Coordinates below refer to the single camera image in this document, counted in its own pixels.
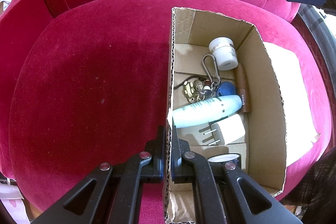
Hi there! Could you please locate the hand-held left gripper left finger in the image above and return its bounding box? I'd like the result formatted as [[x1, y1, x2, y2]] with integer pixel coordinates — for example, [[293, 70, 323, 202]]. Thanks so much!
[[33, 126, 166, 224]]

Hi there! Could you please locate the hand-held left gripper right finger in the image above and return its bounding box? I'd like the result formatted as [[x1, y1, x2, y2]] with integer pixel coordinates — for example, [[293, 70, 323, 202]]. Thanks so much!
[[171, 126, 302, 224]]

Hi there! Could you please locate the black round container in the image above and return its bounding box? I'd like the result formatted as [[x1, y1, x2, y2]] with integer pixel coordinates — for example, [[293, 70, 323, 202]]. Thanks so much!
[[207, 153, 242, 169]]

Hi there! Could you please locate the light blue bottle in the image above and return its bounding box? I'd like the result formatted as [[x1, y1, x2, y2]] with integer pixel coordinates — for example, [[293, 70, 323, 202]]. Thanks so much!
[[172, 95, 242, 128]]

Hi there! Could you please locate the white charger plug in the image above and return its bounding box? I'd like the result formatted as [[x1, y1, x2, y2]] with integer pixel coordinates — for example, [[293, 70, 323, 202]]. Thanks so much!
[[199, 114, 246, 146]]

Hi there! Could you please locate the carabiner keychain with charms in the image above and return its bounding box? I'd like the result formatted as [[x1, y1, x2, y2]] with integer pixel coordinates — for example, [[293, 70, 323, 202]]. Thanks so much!
[[175, 54, 222, 104]]

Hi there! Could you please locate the brown lipstick tube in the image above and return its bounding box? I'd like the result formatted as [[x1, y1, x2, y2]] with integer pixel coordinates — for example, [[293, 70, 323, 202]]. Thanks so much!
[[234, 64, 252, 114]]

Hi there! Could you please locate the white cream jar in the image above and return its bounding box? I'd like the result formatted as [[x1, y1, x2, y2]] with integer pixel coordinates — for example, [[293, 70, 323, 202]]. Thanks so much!
[[209, 38, 239, 71]]

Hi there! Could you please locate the cardboard box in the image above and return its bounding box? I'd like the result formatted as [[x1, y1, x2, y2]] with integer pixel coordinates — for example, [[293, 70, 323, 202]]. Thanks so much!
[[163, 7, 288, 224]]

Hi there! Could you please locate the grey plaid bed blanket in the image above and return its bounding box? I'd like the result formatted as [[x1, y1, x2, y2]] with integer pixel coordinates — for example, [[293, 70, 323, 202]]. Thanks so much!
[[298, 5, 336, 83]]

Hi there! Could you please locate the red velvet tufted sofa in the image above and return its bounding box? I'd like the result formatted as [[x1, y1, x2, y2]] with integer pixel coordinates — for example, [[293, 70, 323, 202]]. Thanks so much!
[[0, 0, 334, 224]]

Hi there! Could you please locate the person's plaid trouser leg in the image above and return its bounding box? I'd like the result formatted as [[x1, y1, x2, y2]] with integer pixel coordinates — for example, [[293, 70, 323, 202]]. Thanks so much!
[[282, 151, 336, 214]]

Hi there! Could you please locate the white bag with pink print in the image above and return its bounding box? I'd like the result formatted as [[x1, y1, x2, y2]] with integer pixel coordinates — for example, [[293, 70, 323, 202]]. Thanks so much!
[[0, 182, 29, 224]]

